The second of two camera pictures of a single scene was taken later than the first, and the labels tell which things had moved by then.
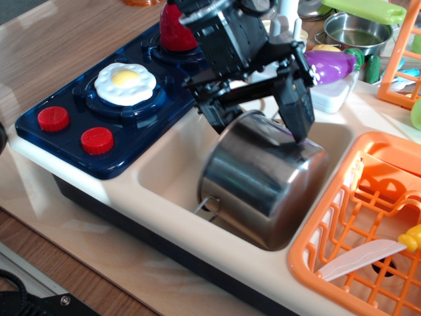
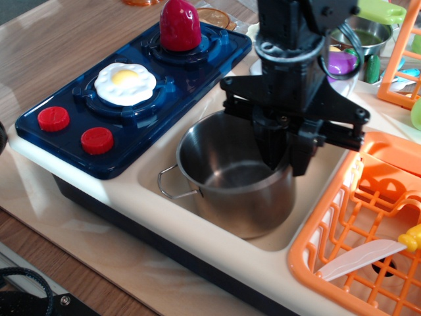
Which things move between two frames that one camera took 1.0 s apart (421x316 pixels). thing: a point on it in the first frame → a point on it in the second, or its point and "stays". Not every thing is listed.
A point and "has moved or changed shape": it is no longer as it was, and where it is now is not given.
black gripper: [233, 37] → [294, 91]
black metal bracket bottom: [16, 303] stays
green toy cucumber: [372, 69] stays
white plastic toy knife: [410, 239] stays
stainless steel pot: [258, 182] has moved or changed shape
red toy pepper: [175, 36] stays
